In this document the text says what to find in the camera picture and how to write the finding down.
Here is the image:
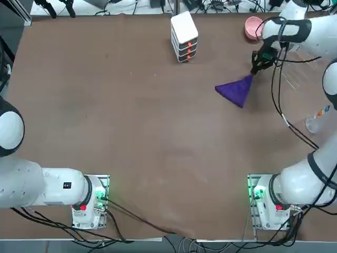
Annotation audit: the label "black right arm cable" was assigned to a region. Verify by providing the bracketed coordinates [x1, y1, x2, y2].
[271, 18, 337, 211]

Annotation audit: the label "white three-drawer box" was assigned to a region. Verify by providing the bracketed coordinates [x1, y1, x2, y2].
[170, 11, 199, 64]

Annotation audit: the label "purple towel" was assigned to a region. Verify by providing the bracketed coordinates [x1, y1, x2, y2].
[215, 73, 255, 109]

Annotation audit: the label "black cable on table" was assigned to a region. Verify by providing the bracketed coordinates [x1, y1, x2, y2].
[105, 199, 190, 237]

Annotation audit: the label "grey laptop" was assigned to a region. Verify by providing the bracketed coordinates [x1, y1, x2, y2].
[83, 0, 109, 8]

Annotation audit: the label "black tripod legs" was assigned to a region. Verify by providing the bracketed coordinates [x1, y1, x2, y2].
[33, 0, 76, 19]

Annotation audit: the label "clear acrylic stepped rack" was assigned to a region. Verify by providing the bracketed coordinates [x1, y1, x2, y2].
[273, 44, 332, 92]

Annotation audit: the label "black cable bundle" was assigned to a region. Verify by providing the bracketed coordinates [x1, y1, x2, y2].
[10, 207, 132, 243]

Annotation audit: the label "clear bottle blue cap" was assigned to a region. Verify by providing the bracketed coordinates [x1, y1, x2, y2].
[305, 104, 332, 134]

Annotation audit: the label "aluminium frame profile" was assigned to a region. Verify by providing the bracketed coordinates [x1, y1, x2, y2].
[0, 0, 33, 27]

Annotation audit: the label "pink bowl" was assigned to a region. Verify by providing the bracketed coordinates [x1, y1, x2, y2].
[244, 16, 264, 42]

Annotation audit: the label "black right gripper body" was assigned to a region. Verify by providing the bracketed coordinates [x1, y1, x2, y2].
[256, 39, 279, 64]

